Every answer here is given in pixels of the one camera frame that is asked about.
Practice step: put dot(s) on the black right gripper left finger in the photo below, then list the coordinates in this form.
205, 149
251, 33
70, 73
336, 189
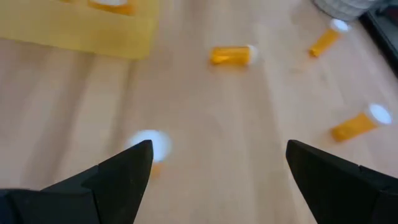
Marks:
109, 193

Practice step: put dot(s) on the small orange pill bottle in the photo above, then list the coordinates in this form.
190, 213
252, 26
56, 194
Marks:
354, 126
161, 144
230, 56
325, 42

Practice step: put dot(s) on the yellow translucent plastic bin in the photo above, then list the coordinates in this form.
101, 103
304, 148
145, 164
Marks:
62, 28

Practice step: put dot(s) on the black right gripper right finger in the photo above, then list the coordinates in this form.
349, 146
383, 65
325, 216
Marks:
335, 193

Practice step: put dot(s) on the succulent in white patterned pot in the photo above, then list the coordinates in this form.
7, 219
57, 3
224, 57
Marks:
345, 9

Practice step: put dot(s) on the large orange pill bottle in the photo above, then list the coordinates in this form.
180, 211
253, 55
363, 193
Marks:
115, 9

